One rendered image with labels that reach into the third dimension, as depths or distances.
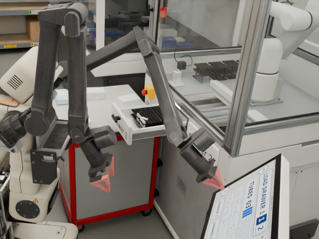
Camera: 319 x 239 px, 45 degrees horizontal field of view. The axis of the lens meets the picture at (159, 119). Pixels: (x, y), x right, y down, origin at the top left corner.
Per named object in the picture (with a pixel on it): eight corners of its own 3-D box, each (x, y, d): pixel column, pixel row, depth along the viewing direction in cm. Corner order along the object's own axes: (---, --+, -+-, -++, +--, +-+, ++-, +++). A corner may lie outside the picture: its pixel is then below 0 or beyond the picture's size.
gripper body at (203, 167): (217, 160, 140) (203, 146, 139) (212, 176, 131) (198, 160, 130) (204, 169, 143) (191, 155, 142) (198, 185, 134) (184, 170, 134)
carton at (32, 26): (31, 41, 534) (29, 22, 521) (26, 35, 558) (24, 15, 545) (60, 40, 552) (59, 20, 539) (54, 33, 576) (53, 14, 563)
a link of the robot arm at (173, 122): (147, 52, 158) (136, 42, 148) (159, 46, 156) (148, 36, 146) (178, 149, 144) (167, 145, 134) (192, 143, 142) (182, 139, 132)
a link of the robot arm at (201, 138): (176, 139, 144) (167, 135, 137) (199, 119, 142) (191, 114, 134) (194, 163, 139) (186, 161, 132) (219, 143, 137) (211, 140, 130)
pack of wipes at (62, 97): (72, 104, 244) (71, 97, 242) (57, 105, 241) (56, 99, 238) (67, 94, 256) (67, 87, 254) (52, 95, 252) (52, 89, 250)
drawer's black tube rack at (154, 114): (142, 134, 204) (143, 124, 200) (130, 119, 217) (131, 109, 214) (179, 128, 212) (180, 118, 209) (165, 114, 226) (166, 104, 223)
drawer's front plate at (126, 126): (128, 145, 196) (129, 127, 191) (110, 119, 219) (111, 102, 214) (131, 145, 197) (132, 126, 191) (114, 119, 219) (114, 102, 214)
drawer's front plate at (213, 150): (213, 169, 184) (217, 150, 179) (185, 139, 207) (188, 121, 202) (216, 169, 185) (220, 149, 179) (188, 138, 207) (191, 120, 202)
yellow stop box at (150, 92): (147, 99, 241) (148, 89, 237) (143, 95, 246) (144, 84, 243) (154, 98, 243) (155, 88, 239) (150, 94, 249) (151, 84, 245)
